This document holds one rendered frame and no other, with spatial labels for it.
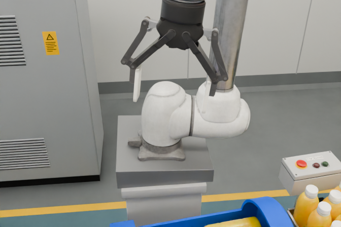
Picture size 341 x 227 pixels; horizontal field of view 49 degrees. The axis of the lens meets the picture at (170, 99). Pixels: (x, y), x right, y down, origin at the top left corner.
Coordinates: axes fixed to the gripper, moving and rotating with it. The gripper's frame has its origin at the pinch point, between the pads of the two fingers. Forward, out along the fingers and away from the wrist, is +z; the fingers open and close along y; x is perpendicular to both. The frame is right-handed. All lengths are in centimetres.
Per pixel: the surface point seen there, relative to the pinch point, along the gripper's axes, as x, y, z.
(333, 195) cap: -33, -55, 44
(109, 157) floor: -169, 53, 159
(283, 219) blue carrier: -9.7, -33.2, 35.7
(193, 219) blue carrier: -18, -11, 51
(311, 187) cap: -35, -48, 44
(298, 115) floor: -249, -106, 136
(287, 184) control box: -45, -44, 53
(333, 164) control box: -50, -59, 44
